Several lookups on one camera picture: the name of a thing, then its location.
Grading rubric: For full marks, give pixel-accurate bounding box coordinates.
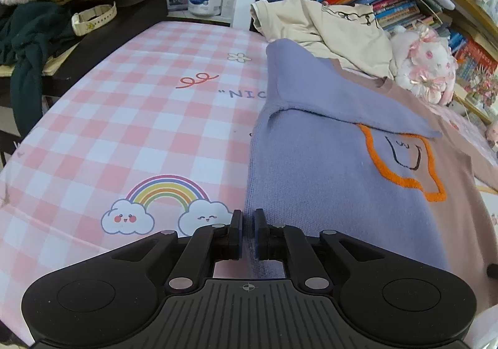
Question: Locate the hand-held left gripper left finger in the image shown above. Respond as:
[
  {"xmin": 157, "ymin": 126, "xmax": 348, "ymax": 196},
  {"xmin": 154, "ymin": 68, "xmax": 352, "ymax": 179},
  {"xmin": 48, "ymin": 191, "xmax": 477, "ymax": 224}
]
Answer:
[{"xmin": 113, "ymin": 210, "xmax": 244, "ymax": 293}]

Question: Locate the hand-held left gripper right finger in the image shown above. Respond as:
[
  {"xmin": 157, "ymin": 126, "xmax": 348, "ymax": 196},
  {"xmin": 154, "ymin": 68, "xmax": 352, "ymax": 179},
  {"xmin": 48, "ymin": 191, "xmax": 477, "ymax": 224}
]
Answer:
[{"xmin": 254, "ymin": 209, "xmax": 386, "ymax": 293}]

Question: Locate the black bag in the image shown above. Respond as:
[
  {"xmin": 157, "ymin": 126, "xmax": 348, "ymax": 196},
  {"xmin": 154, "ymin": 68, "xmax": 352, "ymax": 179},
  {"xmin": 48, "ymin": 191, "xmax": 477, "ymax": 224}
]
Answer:
[{"xmin": 43, "ymin": 0, "xmax": 168, "ymax": 91}]

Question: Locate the cream t-shirt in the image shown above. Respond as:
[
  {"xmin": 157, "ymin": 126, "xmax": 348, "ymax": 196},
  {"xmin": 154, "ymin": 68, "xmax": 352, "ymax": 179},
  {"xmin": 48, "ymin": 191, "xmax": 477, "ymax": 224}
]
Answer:
[{"xmin": 251, "ymin": 0, "xmax": 397, "ymax": 79}]

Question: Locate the cream wristwatch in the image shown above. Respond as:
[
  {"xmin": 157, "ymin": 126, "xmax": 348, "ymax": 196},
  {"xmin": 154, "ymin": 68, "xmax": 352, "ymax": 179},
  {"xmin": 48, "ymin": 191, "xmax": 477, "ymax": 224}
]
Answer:
[{"xmin": 71, "ymin": 2, "xmax": 117, "ymax": 36}]

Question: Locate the red boxed book set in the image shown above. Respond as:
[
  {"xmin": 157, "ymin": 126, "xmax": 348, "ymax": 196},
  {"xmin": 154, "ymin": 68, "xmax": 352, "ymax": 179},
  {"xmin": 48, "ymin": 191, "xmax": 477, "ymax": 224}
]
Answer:
[{"xmin": 455, "ymin": 38, "xmax": 498, "ymax": 109}]

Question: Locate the white rabbit plush toy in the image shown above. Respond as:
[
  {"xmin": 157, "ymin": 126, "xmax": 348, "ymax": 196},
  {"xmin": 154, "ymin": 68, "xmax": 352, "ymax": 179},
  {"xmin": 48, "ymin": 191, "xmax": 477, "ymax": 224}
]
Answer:
[{"xmin": 389, "ymin": 24, "xmax": 458, "ymax": 106}]

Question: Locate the pink and purple knit sweater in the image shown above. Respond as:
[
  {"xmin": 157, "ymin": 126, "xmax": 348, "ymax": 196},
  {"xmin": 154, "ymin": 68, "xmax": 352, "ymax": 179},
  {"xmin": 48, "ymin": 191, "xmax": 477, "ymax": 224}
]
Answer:
[{"xmin": 245, "ymin": 39, "xmax": 498, "ymax": 282}]

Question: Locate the dark green garment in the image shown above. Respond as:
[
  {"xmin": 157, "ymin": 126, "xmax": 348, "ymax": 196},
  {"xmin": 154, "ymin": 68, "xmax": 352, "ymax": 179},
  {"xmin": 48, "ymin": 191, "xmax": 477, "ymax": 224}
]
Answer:
[{"xmin": 0, "ymin": 3, "xmax": 78, "ymax": 137}]

